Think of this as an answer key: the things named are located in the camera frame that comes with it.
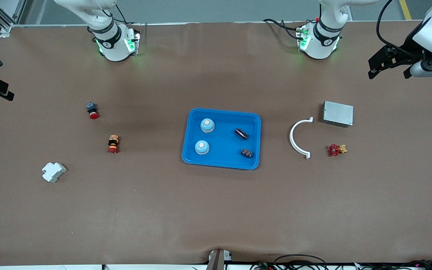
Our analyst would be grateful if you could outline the black cable bundle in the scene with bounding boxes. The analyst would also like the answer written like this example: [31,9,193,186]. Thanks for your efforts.
[351,259,432,270]
[250,254,329,270]

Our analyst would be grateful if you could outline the red pushbutton with black base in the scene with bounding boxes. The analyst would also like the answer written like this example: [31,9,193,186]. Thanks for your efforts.
[86,102,100,120]

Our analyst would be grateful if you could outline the grey metal power supply box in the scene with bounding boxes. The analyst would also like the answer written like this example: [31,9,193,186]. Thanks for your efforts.
[322,100,354,128]

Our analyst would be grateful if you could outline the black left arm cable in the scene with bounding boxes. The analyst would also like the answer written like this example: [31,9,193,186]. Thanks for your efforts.
[376,0,426,59]

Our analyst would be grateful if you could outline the blue call bell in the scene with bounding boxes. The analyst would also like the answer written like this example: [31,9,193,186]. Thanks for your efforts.
[200,118,216,134]
[194,140,210,156]

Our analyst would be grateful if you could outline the grey metal bracket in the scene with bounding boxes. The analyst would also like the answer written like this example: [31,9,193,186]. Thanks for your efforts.
[205,249,234,270]

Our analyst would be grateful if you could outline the white curved plastic clamp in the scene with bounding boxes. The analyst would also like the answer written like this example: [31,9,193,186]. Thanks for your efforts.
[289,117,314,160]

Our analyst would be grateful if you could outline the black base cable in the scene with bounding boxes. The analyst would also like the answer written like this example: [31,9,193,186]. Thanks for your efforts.
[111,0,147,27]
[263,18,303,40]

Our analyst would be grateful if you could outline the white circuit breaker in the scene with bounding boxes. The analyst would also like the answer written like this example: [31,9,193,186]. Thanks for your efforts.
[42,162,68,183]

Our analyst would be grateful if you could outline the red handle brass valve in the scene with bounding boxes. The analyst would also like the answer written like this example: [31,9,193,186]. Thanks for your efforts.
[328,144,348,157]

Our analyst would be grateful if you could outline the blue plastic tray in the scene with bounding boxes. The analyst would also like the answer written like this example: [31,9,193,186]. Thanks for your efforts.
[181,108,262,170]

